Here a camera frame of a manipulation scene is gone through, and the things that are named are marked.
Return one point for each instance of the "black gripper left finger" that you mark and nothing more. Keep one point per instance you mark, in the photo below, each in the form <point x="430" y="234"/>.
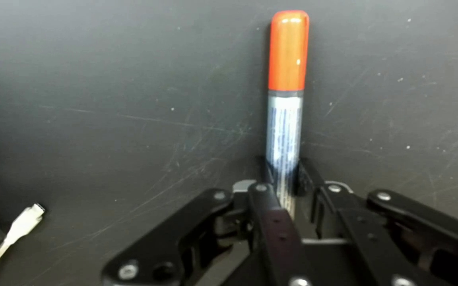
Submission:
<point x="274" y="233"/>

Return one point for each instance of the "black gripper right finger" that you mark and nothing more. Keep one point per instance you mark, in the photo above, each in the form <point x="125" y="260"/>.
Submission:
<point x="361" y="233"/>

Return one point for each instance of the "orange capped white marker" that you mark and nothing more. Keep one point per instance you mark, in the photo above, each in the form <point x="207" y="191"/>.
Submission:
<point x="288" y="53"/>

